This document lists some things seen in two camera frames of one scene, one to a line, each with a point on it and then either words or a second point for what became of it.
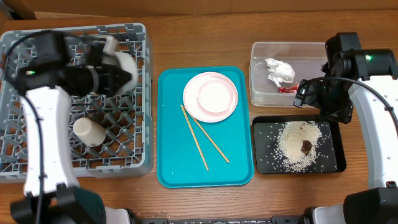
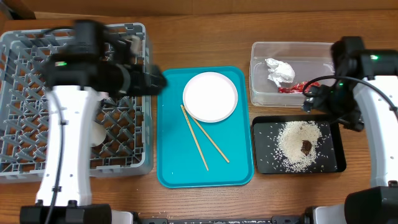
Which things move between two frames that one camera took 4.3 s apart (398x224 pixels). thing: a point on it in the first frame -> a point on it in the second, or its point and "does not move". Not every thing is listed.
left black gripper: [101, 79] -> [152, 82]
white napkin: [280, 71] does not move
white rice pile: [296, 145] does not move
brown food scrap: [306, 147] does not move
